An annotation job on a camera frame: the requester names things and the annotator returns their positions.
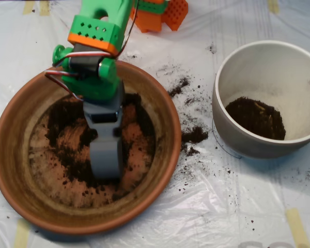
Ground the spilled dark soil clump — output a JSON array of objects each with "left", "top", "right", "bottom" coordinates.
[
  {"left": 167, "top": 76, "right": 191, "bottom": 98},
  {"left": 182, "top": 126, "right": 209, "bottom": 144}
]

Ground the red white servo cable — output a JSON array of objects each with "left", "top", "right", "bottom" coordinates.
[{"left": 45, "top": 0, "right": 139, "bottom": 101}]

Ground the white ceramic pot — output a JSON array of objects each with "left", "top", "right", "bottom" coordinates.
[{"left": 212, "top": 40, "right": 310, "bottom": 159}]

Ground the terracotta clay bowl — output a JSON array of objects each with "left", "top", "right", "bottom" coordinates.
[{"left": 0, "top": 57, "right": 183, "bottom": 236}]

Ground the beige masking tape strip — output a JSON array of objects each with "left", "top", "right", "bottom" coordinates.
[
  {"left": 13, "top": 219, "right": 30, "bottom": 248},
  {"left": 267, "top": 0, "right": 280, "bottom": 14},
  {"left": 286, "top": 208, "right": 310, "bottom": 248},
  {"left": 22, "top": 1, "right": 35, "bottom": 15},
  {"left": 39, "top": 1, "right": 51, "bottom": 17}
]

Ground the dark potting soil heap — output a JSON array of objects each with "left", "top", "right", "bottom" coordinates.
[
  {"left": 45, "top": 92, "right": 156, "bottom": 189},
  {"left": 225, "top": 97, "right": 287, "bottom": 141}
]

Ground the clear plastic cover sheet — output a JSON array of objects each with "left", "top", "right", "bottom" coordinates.
[{"left": 0, "top": 0, "right": 310, "bottom": 248}]

